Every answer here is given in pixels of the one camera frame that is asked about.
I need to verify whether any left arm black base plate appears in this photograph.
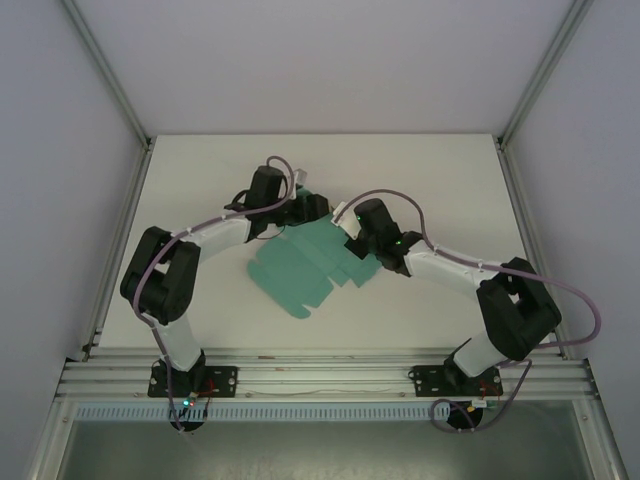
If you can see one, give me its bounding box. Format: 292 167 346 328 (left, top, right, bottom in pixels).
147 360 239 399

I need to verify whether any aluminium side rail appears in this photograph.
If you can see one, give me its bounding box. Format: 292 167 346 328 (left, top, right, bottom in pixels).
494 138 572 361
79 143 154 362

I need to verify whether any aluminium front rail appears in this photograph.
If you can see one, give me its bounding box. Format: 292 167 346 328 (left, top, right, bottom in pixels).
55 348 600 402

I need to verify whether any aluminium corner post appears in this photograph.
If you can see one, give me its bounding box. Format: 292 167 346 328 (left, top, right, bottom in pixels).
496 0 594 147
63 0 153 151

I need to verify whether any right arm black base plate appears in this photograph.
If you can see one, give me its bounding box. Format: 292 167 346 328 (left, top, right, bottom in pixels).
408 363 503 400

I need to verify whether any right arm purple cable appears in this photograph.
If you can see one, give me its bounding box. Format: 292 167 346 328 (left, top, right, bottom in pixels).
338 188 603 432

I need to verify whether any grey metal sheet panel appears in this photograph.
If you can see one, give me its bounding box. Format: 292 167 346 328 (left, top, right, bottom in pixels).
47 418 604 480

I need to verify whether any teal corrugated paper box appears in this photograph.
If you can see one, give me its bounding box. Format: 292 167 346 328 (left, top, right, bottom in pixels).
246 183 382 321

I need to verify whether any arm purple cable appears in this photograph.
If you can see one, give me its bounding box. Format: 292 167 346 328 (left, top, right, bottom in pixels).
135 154 296 435
338 188 603 432

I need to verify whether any slotted grey cable duct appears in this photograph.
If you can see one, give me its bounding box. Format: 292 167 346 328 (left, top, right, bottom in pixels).
73 401 501 422

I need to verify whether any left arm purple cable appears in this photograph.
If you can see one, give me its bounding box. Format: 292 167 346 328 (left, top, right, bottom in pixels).
135 154 296 435

